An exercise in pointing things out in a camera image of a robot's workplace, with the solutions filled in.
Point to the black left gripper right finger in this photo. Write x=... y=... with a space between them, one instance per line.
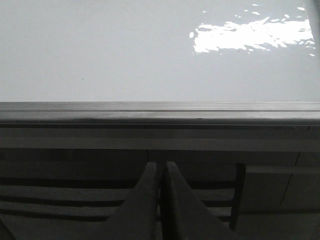
x=184 y=216

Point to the dark slatted chair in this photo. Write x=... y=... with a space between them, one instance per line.
x=50 y=202

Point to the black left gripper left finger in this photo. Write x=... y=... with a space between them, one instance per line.
x=126 y=208

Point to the white whiteboard with grey frame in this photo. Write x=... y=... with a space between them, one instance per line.
x=175 y=62

